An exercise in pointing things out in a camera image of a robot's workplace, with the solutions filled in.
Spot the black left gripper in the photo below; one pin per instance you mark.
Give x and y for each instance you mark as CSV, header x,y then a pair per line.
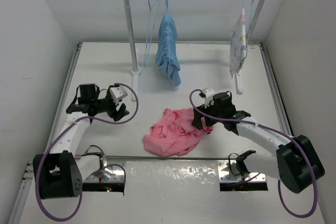
x,y
113,114

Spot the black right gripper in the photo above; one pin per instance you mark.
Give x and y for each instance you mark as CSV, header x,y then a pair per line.
x,y
197,120

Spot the pink t shirt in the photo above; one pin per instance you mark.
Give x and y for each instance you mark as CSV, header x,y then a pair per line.
x,y
174,134

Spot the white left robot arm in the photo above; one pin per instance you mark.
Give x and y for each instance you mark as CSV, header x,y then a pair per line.
x,y
57,173

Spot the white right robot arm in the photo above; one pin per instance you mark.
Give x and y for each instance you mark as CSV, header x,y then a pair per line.
x,y
294,160

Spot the blue t shirt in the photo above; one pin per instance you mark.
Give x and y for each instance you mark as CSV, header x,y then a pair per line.
x,y
166,57

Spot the white patterned garment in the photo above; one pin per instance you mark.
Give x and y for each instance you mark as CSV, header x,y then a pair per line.
x,y
238,45

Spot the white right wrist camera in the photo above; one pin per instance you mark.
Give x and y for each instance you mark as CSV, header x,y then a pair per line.
x,y
207,94

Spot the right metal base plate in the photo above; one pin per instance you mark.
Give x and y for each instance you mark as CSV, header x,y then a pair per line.
x,y
225,175

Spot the metal base plate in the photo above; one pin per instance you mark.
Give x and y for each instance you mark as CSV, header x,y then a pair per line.
x,y
225,175
110,170

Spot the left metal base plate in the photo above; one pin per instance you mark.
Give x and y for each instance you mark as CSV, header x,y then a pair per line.
x,y
110,170

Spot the empty blue wire hanger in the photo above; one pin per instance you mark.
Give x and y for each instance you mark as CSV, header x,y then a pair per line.
x,y
152,18

